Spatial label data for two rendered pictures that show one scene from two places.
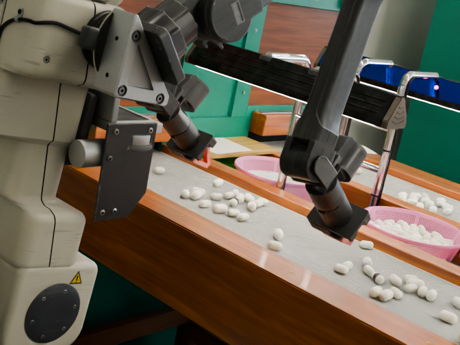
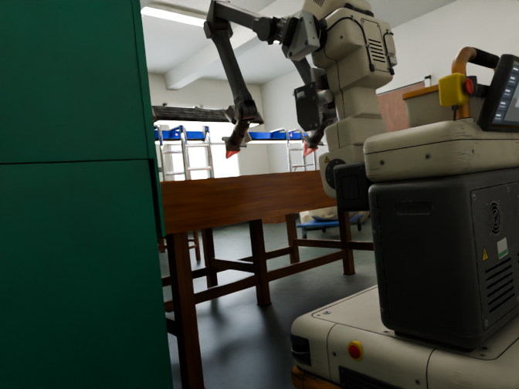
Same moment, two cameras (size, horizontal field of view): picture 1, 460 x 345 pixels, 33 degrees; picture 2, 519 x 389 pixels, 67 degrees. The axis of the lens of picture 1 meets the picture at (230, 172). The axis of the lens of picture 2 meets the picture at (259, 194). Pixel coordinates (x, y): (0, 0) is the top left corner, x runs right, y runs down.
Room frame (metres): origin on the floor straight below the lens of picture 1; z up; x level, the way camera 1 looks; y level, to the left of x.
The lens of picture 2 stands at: (1.31, 1.73, 0.70)
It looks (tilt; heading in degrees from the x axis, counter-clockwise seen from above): 1 degrees down; 280
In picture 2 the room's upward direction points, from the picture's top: 6 degrees counter-clockwise
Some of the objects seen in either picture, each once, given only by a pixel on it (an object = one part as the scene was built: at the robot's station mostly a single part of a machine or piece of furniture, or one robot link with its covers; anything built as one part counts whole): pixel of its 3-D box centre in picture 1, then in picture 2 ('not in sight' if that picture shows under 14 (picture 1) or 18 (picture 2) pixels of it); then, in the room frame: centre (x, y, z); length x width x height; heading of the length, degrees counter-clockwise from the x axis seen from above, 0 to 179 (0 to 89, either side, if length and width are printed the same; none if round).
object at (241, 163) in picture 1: (276, 185); not in sight; (2.16, -0.14, 0.72); 0.27 x 0.27 x 0.10
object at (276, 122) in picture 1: (286, 122); not in sight; (2.60, -0.15, 0.83); 0.30 x 0.06 x 0.07; 140
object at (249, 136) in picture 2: not in sight; (279, 136); (1.64, -1.19, 1.08); 0.62 x 0.08 x 0.07; 50
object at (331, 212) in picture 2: not in sight; (334, 204); (1.27, -3.42, 0.41); 0.74 x 0.56 x 0.39; 51
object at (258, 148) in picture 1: (226, 146); not in sight; (2.31, 0.03, 0.77); 0.33 x 0.15 x 0.01; 140
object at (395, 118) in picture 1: (287, 77); (209, 116); (1.84, -0.09, 1.08); 0.62 x 0.08 x 0.07; 50
